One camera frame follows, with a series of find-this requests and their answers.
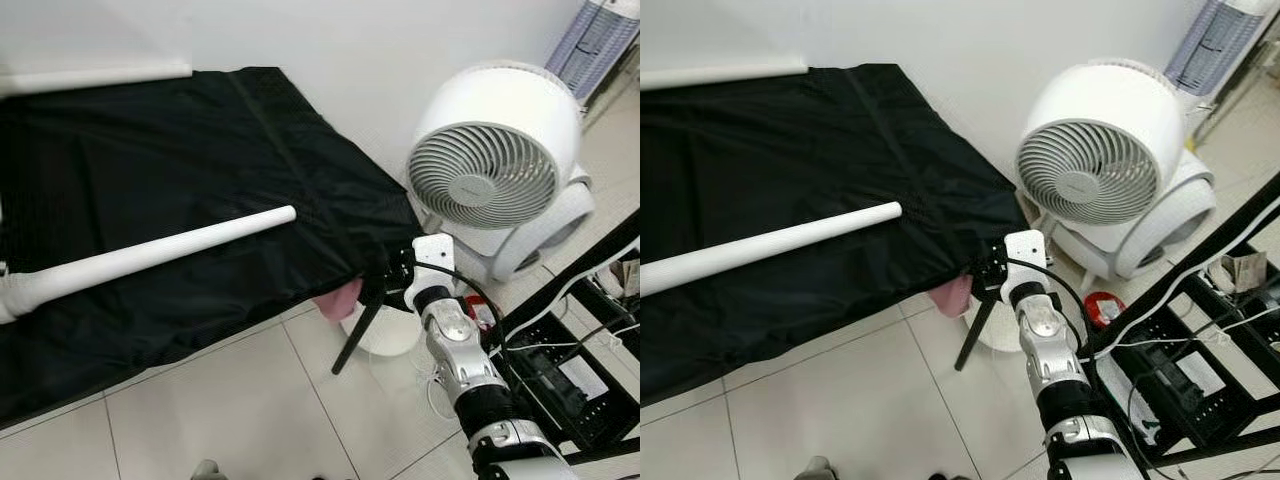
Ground white plastic table leg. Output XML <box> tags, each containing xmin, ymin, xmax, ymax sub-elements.
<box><xmin>640</xmin><ymin>200</ymin><xmax>905</xmax><ymax>299</ymax></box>
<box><xmin>0</xmin><ymin>62</ymin><xmax>194</xmax><ymax>99</ymax></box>
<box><xmin>640</xmin><ymin>62</ymin><xmax>810</xmax><ymax>92</ymax></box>
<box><xmin>0</xmin><ymin>205</ymin><xmax>299</xmax><ymax>327</ymax></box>

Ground pink seat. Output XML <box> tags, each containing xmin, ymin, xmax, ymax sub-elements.
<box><xmin>927</xmin><ymin>274</ymin><xmax>974</xmax><ymax>319</ymax></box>
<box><xmin>314</xmin><ymin>279</ymin><xmax>364</xmax><ymax>324</ymax></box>

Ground white round floor base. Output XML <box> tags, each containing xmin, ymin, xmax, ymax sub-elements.
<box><xmin>340</xmin><ymin>298</ymin><xmax>423</xmax><ymax>357</ymax></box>
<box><xmin>965</xmin><ymin>298</ymin><xmax>1023</xmax><ymax>352</ymax></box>

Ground black metal table leg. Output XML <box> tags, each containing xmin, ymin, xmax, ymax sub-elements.
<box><xmin>954</xmin><ymin>288</ymin><xmax>999</xmax><ymax>372</ymax></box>
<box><xmin>331</xmin><ymin>293</ymin><xmax>387</xmax><ymax>377</ymax></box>

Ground black metal floor rack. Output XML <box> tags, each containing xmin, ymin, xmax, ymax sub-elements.
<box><xmin>1083</xmin><ymin>168</ymin><xmax>1280</xmax><ymax>471</ymax></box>
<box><xmin>497</xmin><ymin>208</ymin><xmax>641</xmax><ymax>468</ymax></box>

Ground black device white label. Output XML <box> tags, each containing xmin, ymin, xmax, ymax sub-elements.
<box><xmin>1173</xmin><ymin>349</ymin><xmax>1228</xmax><ymax>398</ymax></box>
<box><xmin>553</xmin><ymin>354</ymin><xmax>613</xmax><ymax>403</ymax></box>

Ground black table cloth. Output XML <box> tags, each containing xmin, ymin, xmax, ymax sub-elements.
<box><xmin>640</xmin><ymin>63</ymin><xmax>1033</xmax><ymax>408</ymax></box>
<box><xmin>0</xmin><ymin>65</ymin><xmax>428</xmax><ymax>428</ymax></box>

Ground small brown cardboard box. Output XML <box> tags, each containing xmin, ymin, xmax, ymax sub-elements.
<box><xmin>609</xmin><ymin>254</ymin><xmax>641</xmax><ymax>298</ymax></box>
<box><xmin>1209</xmin><ymin>249</ymin><xmax>1270</xmax><ymax>294</ymax></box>

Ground white tower fan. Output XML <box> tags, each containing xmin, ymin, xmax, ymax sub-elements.
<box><xmin>544</xmin><ymin>0</ymin><xmax>641</xmax><ymax>102</ymax></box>
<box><xmin>1164</xmin><ymin>0</ymin><xmax>1280</xmax><ymax>98</ymax></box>

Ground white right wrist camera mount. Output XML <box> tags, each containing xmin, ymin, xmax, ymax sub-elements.
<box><xmin>404</xmin><ymin>234</ymin><xmax>457</xmax><ymax>312</ymax></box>
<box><xmin>999</xmin><ymin>229</ymin><xmax>1049</xmax><ymax>307</ymax></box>

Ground white cable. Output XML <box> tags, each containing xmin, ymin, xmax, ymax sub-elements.
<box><xmin>495</xmin><ymin>238</ymin><xmax>641</xmax><ymax>348</ymax></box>
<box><xmin>1088</xmin><ymin>193</ymin><xmax>1280</xmax><ymax>353</ymax></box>

